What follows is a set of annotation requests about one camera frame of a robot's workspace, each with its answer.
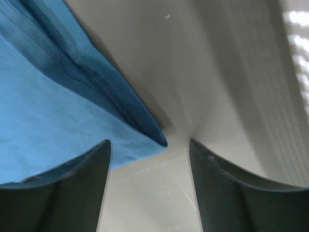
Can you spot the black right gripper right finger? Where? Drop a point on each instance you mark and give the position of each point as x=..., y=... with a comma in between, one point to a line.
x=232, y=199

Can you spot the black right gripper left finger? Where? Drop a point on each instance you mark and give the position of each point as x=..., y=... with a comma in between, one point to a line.
x=66, y=198

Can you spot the blue t shirt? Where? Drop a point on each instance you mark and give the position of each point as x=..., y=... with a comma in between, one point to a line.
x=59, y=96

